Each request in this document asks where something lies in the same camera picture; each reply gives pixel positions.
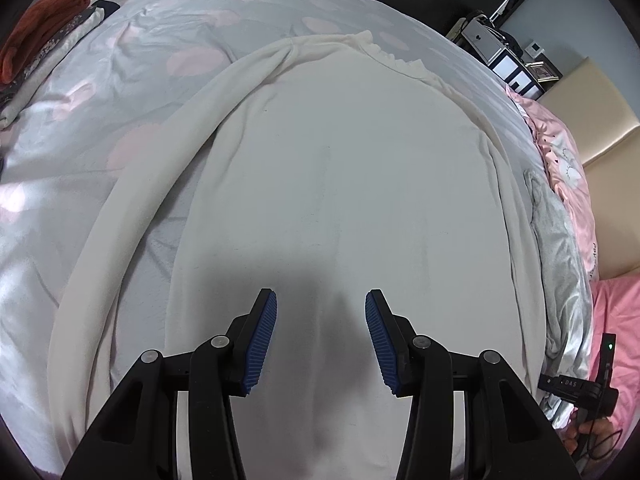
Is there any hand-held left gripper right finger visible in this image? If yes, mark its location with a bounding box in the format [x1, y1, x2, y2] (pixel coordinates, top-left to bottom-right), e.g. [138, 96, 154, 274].
[364, 288, 584, 480]

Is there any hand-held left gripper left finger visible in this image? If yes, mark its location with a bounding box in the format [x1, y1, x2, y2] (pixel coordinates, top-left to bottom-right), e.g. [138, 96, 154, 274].
[60, 288, 278, 480]

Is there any cream long-sleeve shirt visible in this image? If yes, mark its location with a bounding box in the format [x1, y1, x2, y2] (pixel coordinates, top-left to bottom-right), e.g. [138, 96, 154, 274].
[47, 30, 548, 480]

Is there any person's right hand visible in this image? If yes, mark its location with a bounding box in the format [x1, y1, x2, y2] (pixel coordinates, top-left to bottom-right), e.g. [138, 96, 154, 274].
[563, 419, 617, 461]

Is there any grey garment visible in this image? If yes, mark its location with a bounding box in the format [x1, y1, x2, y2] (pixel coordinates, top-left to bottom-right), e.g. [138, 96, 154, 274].
[523, 167, 596, 426]

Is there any beige headboard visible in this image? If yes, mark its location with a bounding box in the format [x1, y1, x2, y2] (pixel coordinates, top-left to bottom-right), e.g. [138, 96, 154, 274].
[541, 57, 640, 281]

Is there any grey pink-dotted bed sheet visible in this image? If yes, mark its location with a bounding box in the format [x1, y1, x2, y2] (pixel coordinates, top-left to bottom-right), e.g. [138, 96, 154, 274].
[0, 0, 546, 480]

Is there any black white shelf unit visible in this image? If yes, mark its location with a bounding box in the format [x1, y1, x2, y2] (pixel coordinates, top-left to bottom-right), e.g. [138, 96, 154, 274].
[489, 51, 545, 101]

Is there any silver box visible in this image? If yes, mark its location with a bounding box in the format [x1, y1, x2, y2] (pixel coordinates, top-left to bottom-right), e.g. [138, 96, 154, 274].
[461, 16, 510, 66]

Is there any white folded cloth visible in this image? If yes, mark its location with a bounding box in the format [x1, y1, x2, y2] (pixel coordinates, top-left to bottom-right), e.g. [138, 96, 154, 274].
[0, 7, 107, 128]

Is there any dark floral folded cloth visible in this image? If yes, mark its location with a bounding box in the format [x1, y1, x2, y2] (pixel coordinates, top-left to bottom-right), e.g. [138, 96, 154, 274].
[0, 2, 121, 106]

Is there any orange folded cloth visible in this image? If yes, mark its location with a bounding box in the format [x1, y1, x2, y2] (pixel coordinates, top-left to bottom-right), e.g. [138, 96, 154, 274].
[1, 0, 92, 83]

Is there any picture frame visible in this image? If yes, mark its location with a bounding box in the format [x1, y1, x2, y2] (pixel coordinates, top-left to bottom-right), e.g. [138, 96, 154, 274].
[525, 60, 560, 84]

